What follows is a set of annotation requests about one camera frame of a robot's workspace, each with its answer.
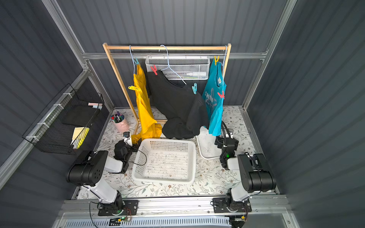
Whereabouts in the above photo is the yellow t-shirt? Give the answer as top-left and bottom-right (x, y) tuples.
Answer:
(132, 64), (162, 144)

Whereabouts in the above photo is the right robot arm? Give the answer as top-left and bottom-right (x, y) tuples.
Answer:
(211, 136), (277, 213)

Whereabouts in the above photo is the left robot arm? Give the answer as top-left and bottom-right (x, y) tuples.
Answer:
(66, 140), (133, 216)

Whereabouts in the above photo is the white plastic tray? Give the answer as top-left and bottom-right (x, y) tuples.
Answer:
(196, 126), (221, 160)

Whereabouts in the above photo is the pink pen cup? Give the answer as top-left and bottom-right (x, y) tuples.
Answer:
(111, 111), (130, 133)

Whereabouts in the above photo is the white perforated laundry basket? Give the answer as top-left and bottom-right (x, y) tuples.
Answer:
(132, 138), (196, 184)

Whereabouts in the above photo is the yellow notepad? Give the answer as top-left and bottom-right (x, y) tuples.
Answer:
(71, 127), (90, 149)

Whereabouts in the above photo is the teal t-shirt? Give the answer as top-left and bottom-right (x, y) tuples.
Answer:
(202, 62), (226, 136)

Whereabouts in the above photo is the black t-shirt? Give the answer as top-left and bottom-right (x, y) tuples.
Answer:
(146, 70), (210, 140)

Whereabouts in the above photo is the teal clothespin on black shirt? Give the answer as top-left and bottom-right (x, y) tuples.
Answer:
(192, 83), (197, 94)

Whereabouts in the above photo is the white tube in mesh basket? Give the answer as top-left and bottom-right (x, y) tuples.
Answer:
(186, 72), (208, 80)

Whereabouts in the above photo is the red clothespin on black shirt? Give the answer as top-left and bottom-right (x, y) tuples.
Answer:
(150, 65), (158, 75)

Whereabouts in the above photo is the wooden clothes rack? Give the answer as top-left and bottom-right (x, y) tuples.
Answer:
(103, 43), (232, 134)

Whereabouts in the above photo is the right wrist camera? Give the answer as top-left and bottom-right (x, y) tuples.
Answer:
(226, 128), (234, 138)

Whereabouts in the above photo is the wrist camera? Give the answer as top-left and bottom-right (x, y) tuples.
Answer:
(123, 132), (133, 146)
(226, 128), (234, 138)

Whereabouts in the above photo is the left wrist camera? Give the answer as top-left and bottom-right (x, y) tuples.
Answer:
(123, 132), (133, 146)

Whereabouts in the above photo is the black notebook in wall basket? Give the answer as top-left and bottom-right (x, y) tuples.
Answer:
(61, 105), (101, 127)

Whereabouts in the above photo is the black wire wall basket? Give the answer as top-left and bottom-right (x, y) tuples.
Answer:
(22, 84), (104, 155)

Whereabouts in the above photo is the white wire mesh basket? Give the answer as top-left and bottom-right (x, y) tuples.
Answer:
(145, 55), (211, 80)

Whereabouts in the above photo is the blue wire hanger black shirt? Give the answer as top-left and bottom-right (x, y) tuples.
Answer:
(160, 45), (187, 85)

